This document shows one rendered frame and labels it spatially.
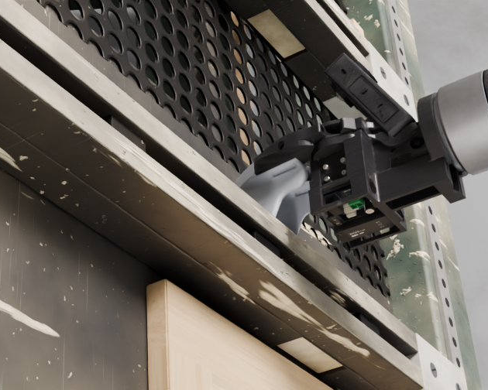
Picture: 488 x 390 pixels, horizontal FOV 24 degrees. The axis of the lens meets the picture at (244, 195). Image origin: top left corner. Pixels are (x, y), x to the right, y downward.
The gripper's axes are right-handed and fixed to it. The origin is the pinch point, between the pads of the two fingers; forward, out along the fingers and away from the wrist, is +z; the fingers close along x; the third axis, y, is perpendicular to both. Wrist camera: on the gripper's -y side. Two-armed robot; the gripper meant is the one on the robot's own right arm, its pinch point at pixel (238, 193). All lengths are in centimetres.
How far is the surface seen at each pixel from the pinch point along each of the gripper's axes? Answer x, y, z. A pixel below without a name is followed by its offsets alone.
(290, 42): 13.7, -27.5, 0.3
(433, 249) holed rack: 39.5, -11.8, -3.0
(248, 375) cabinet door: 0.5, 17.1, 0.3
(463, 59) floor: 134, -115, 15
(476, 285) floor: 130, -55, 21
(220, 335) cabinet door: -3.4, 15.0, 0.3
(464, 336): 46.6, -3.4, -2.5
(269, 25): 10.1, -27.5, 0.8
